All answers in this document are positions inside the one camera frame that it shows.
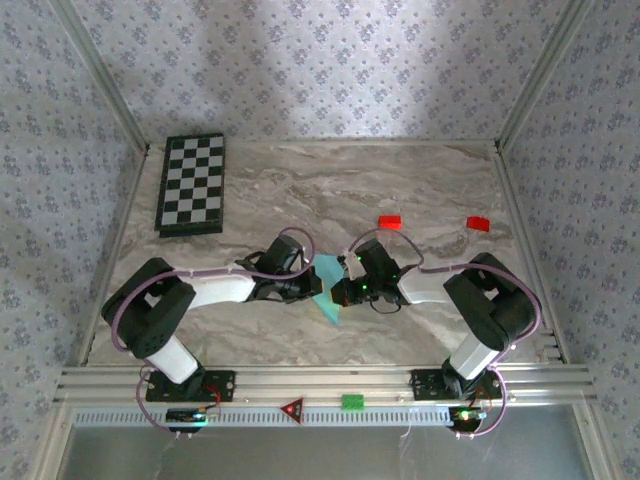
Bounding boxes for light blue cloth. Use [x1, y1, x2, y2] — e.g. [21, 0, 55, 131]
[312, 253, 346, 328]

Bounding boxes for red and black triangle marker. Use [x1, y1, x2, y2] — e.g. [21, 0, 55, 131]
[279, 397, 306, 427]

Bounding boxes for black and grey chessboard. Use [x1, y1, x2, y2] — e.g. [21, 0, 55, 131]
[153, 132, 227, 239]

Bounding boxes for small circuit board red green lights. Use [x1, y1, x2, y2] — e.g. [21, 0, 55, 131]
[448, 407, 489, 431]

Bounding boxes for small circuit board green light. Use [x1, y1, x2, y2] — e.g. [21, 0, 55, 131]
[166, 407, 221, 426]

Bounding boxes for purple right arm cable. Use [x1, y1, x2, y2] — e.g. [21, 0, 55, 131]
[347, 228, 544, 441]

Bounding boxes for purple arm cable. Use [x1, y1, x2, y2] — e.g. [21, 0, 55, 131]
[347, 228, 544, 441]
[112, 227, 316, 440]

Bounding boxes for aluminium front frame rail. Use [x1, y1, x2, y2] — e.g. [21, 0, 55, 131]
[53, 364, 596, 405]

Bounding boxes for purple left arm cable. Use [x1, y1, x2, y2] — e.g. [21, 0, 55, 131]
[112, 227, 316, 440]

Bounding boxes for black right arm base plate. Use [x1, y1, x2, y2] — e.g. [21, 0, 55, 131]
[410, 368, 504, 401]

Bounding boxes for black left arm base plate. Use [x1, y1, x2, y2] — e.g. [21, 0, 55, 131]
[144, 369, 236, 404]

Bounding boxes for grey slotted cable duct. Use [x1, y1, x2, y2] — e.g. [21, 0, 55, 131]
[73, 405, 494, 428]

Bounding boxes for aluminium side rail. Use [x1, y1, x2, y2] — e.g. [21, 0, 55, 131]
[492, 149, 571, 364]
[77, 149, 151, 366]

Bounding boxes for aluminium corner post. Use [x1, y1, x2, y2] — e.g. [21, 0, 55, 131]
[49, 0, 151, 154]
[494, 0, 596, 154]

